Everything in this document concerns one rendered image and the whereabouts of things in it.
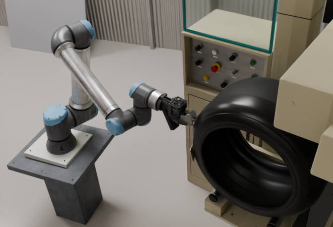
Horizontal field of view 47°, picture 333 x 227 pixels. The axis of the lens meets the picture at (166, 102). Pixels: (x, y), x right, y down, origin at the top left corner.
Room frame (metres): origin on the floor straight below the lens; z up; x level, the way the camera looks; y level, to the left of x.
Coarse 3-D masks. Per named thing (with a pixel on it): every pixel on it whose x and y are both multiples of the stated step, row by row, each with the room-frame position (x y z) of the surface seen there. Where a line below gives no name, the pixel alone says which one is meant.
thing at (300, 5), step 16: (288, 0) 1.35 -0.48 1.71; (304, 0) 1.32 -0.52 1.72; (320, 0) 1.36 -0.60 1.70; (288, 16) 1.35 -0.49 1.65; (304, 16) 1.31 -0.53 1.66; (320, 16) 1.39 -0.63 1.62; (288, 32) 1.34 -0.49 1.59; (304, 32) 1.31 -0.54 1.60; (288, 48) 1.34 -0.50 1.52; (304, 48) 1.30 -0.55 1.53; (272, 64) 1.38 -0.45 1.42; (288, 64) 1.33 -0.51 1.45
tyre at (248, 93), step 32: (224, 96) 1.20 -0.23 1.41; (256, 96) 1.13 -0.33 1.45; (224, 128) 1.38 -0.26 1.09; (256, 128) 1.02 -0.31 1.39; (224, 160) 1.28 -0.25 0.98; (256, 160) 1.28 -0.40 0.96; (288, 160) 0.94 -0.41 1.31; (224, 192) 1.09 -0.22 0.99; (256, 192) 1.14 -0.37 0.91; (288, 192) 1.10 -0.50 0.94; (320, 192) 0.90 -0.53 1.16
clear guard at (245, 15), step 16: (192, 0) 2.04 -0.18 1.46; (208, 0) 1.98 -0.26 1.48; (224, 0) 1.91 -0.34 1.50; (240, 0) 1.86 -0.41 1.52; (256, 0) 1.80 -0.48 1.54; (272, 0) 1.75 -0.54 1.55; (192, 16) 2.04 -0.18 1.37; (208, 16) 1.98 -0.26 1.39; (224, 16) 1.91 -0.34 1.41; (240, 16) 1.85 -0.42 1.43; (256, 16) 1.80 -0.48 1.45; (272, 16) 1.75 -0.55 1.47; (192, 32) 2.04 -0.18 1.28; (208, 32) 1.98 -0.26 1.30; (224, 32) 1.91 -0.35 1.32; (240, 32) 1.85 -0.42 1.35; (256, 32) 1.79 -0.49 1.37; (272, 32) 1.73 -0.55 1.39; (256, 48) 1.78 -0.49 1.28; (272, 48) 1.74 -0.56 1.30
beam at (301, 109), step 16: (320, 48) 0.85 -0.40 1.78; (304, 64) 0.78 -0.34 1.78; (320, 64) 0.78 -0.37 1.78; (288, 80) 0.72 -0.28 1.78; (304, 80) 0.71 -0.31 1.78; (320, 80) 0.71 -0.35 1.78; (288, 96) 0.71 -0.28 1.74; (304, 96) 0.69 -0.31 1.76; (320, 96) 0.67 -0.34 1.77; (288, 112) 0.71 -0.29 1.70; (304, 112) 0.69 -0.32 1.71; (320, 112) 0.67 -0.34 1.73; (288, 128) 0.71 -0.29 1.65; (304, 128) 0.68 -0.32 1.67; (320, 128) 0.66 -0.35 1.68
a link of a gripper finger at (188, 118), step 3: (189, 114) 1.31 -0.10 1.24; (180, 117) 1.34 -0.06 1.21; (183, 117) 1.33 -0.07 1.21; (186, 117) 1.32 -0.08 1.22; (189, 117) 1.31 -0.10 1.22; (183, 120) 1.33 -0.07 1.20; (186, 120) 1.32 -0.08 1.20; (189, 120) 1.31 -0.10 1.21; (192, 120) 1.31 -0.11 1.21; (189, 123) 1.31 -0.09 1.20; (192, 123) 1.31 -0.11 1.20
